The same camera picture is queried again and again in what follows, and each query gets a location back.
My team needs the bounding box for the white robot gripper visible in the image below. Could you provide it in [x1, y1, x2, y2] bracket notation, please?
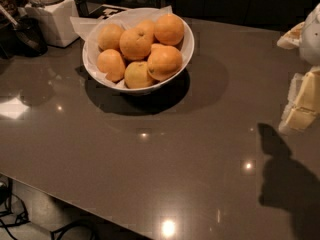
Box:
[277, 3, 320, 135]

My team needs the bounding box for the white ceramic bowl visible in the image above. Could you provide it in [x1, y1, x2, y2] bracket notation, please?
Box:
[81, 7, 196, 95]

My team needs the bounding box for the white paper bowl liner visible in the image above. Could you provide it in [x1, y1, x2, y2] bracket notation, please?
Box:
[70, 6, 172, 90]

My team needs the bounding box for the orange hidden at back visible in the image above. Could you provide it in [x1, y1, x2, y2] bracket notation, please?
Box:
[137, 19, 155, 36]

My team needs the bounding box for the yellowish orange at front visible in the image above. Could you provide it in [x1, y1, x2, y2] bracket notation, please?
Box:
[124, 61, 155, 89]

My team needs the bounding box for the black white marker card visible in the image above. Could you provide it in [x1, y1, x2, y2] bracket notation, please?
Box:
[89, 4, 127, 20]

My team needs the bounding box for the white square ceramic canister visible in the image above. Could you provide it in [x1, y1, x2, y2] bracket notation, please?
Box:
[25, 0, 78, 48]

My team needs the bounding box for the black round pot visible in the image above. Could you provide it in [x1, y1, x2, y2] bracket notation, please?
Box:
[0, 17, 48, 59]

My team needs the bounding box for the black floor cable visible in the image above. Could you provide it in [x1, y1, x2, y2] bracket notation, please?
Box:
[0, 178, 101, 240]

